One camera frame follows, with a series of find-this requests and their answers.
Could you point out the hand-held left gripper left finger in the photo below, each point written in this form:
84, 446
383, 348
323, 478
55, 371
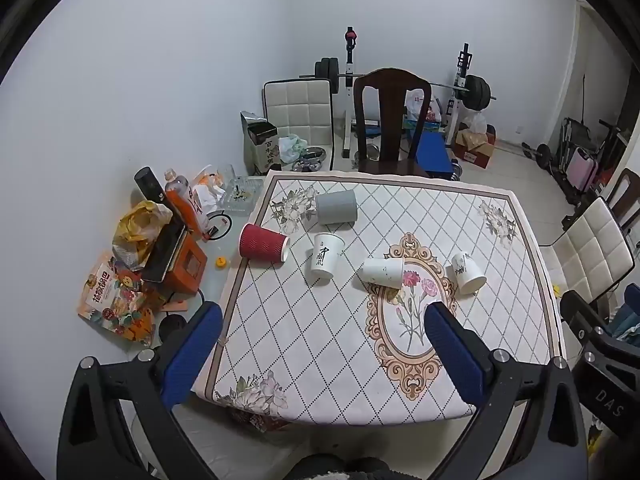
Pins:
192, 355

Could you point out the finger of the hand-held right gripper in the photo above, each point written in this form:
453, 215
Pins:
582, 312

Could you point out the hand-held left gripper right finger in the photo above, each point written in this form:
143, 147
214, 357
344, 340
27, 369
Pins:
455, 355

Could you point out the white cup small dark print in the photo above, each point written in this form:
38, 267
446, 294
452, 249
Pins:
467, 272

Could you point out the plain white paper cup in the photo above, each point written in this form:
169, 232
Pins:
381, 271

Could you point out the red ribbed paper cup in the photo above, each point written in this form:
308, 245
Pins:
262, 243

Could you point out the white cup black brush print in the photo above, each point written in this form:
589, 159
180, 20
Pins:
325, 259

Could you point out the grey ribbed paper cup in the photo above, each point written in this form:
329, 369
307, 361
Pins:
336, 207

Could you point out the black round disc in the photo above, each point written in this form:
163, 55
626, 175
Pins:
172, 328

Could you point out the dark blue cloth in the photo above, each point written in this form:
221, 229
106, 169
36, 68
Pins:
627, 312

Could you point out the white padded chair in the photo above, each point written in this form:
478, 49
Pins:
297, 110
587, 252

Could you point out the orange box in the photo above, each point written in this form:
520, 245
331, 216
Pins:
187, 267

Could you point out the small yellow toy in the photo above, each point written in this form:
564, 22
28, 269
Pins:
220, 262

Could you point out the orange snack packet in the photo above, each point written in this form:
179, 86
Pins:
107, 300

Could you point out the black flat tray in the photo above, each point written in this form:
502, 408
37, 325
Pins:
162, 252

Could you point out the floral diamond pattern tablecloth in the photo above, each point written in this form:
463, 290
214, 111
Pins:
310, 340

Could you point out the dark wooden chair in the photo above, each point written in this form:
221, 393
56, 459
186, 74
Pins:
391, 110
629, 195

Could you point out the yellow plastic bag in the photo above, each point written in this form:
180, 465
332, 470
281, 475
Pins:
137, 225

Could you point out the pink suitcase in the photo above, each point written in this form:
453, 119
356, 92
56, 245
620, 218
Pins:
582, 170

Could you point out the black dumbbell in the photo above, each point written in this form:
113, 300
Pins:
542, 156

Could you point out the crumpled white plastic bag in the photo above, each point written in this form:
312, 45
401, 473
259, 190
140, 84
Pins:
207, 192

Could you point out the plastic bottle orange label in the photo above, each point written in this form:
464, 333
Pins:
182, 190

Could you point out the glass ashtray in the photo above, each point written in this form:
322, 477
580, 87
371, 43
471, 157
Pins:
240, 194

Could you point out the black folded metal cart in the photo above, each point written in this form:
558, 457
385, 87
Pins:
572, 140

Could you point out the cardboard box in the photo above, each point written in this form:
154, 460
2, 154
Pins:
472, 152

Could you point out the blue weight bench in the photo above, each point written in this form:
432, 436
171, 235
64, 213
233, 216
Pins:
434, 152

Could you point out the black and gold gift box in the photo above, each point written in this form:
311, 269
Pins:
262, 152

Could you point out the clear plastic bag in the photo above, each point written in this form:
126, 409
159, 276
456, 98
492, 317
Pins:
476, 122

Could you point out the metal bowl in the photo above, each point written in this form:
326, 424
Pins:
307, 165
312, 152

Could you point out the pale green plastic bag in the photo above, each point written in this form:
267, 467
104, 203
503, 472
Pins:
291, 147

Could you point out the barbell with black plates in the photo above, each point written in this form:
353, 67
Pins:
475, 91

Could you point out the white plastic bag red print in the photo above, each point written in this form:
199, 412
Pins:
417, 102

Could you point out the white barbell rack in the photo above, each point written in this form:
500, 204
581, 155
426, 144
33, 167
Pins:
350, 100

